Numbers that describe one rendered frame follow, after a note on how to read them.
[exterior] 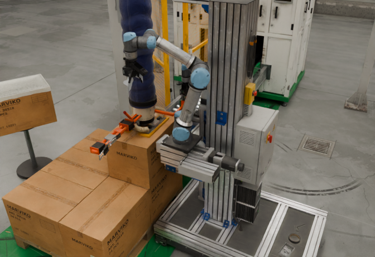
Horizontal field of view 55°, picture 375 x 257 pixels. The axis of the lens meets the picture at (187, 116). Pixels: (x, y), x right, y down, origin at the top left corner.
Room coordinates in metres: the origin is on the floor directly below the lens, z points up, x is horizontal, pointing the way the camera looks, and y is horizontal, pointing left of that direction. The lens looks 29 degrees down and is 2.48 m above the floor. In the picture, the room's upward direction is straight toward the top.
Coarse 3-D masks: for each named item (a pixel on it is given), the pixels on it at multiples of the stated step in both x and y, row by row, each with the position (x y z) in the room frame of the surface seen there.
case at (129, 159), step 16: (160, 128) 2.56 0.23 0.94; (112, 144) 2.40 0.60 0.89; (128, 144) 2.33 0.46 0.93; (144, 144) 2.32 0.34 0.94; (112, 160) 2.41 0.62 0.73; (128, 160) 2.34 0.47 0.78; (144, 160) 2.27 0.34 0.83; (160, 160) 2.44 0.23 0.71; (112, 176) 2.42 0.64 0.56; (128, 176) 2.35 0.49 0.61; (144, 176) 2.28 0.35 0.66
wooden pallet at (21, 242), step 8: (176, 192) 2.68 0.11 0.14; (152, 224) 2.28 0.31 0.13; (152, 232) 2.27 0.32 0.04; (16, 240) 2.17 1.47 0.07; (24, 240) 2.12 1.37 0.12; (144, 240) 2.20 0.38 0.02; (24, 248) 2.14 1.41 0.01; (40, 248) 2.04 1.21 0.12; (136, 248) 2.12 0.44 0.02; (56, 256) 1.96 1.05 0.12; (128, 256) 2.03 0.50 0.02; (136, 256) 2.04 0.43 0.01
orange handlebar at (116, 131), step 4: (180, 108) 2.64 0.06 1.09; (156, 112) 2.61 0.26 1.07; (160, 112) 2.59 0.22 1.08; (164, 112) 2.58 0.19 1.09; (168, 112) 2.58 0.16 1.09; (140, 116) 2.52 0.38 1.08; (172, 116) 2.54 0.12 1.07; (136, 120) 2.47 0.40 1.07; (116, 128) 2.32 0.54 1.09; (120, 128) 2.32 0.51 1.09; (124, 128) 2.33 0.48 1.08; (116, 132) 2.29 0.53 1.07; (120, 132) 2.27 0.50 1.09; (104, 140) 2.16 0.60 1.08; (108, 140) 2.16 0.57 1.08; (92, 152) 2.04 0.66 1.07; (96, 152) 2.03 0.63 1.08
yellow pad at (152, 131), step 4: (164, 116) 2.73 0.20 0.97; (160, 120) 2.64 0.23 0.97; (164, 120) 2.65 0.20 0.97; (148, 124) 2.59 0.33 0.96; (160, 124) 2.59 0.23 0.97; (152, 128) 2.52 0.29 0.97; (156, 128) 2.52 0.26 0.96; (140, 132) 2.46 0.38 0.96; (148, 132) 2.45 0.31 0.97; (152, 132) 2.46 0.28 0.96; (144, 136) 2.43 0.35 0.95; (148, 136) 2.41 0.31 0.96
